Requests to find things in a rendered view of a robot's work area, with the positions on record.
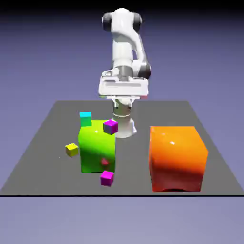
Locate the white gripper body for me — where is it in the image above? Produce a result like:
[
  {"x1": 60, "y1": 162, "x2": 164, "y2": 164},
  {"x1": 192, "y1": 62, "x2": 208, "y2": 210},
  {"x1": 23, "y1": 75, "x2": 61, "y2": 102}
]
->
[{"x1": 98, "y1": 75, "x2": 150, "y2": 100}]

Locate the small purple cube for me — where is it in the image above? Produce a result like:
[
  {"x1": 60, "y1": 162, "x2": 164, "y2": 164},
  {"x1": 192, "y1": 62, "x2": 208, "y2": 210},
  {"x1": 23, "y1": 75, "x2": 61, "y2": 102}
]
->
[{"x1": 103, "y1": 119, "x2": 119, "y2": 135}]

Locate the small cyan cube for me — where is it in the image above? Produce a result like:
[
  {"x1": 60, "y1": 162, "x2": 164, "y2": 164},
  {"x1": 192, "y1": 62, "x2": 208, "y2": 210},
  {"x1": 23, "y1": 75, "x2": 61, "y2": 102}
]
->
[{"x1": 79, "y1": 111, "x2": 92, "y2": 127}]

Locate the small yellow cube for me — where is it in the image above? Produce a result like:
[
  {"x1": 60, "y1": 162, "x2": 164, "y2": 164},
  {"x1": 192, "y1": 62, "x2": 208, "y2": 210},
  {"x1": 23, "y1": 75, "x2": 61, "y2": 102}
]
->
[{"x1": 65, "y1": 142, "x2": 79, "y2": 158}]

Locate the small magenta cube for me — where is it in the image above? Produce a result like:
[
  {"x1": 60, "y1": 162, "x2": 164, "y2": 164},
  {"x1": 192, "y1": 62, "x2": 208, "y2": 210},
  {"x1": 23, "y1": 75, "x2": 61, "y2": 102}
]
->
[{"x1": 100, "y1": 170, "x2": 115, "y2": 187}]

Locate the large green box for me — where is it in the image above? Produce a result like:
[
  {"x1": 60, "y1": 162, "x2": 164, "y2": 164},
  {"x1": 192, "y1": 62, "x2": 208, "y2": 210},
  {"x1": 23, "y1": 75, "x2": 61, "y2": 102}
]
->
[{"x1": 78, "y1": 119, "x2": 116, "y2": 173}]

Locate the large orange box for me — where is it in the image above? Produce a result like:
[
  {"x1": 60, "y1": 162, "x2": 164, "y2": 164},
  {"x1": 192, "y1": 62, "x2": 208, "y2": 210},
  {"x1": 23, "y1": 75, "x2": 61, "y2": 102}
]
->
[{"x1": 148, "y1": 125, "x2": 209, "y2": 193}]

